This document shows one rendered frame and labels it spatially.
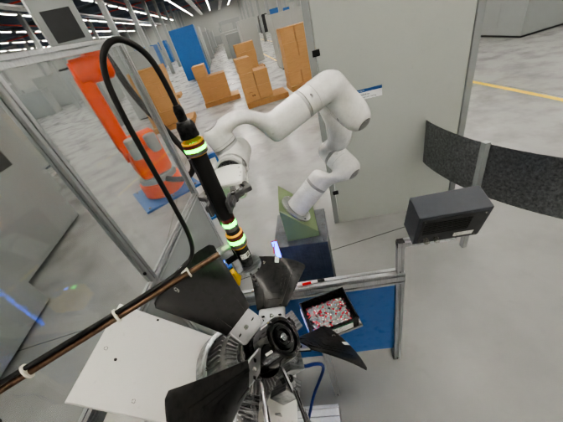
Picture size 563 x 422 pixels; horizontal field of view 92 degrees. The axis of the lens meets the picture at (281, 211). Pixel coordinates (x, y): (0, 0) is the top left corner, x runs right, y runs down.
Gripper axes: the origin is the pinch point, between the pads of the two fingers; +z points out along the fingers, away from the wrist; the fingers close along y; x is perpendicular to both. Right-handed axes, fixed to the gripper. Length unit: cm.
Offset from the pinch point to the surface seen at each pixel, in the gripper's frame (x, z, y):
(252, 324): -38.8, 6.2, 3.8
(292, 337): -43.7, 9.1, -7.2
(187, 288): -23.4, 2.2, 18.5
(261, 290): -44.4, -10.0, 3.5
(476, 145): -72, -126, -135
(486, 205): -41, -29, -81
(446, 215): -42, -29, -67
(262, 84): -114, -755, 65
